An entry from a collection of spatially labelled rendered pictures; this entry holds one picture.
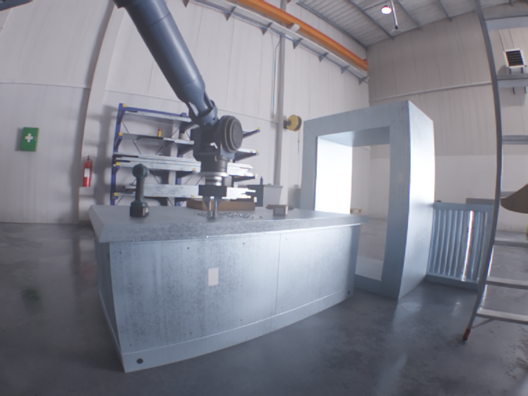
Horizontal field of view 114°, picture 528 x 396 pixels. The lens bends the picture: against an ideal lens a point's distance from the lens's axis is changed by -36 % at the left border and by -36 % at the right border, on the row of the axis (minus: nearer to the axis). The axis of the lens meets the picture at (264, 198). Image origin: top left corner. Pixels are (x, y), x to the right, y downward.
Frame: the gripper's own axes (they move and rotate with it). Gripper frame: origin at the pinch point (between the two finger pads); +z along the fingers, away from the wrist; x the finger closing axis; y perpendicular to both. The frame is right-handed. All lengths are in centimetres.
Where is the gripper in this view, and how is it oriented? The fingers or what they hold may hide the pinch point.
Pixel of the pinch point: (211, 214)
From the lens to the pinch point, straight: 121.4
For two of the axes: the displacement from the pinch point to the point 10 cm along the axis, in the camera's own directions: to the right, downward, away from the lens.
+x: 9.7, 0.4, 2.2
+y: 2.2, 0.3, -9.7
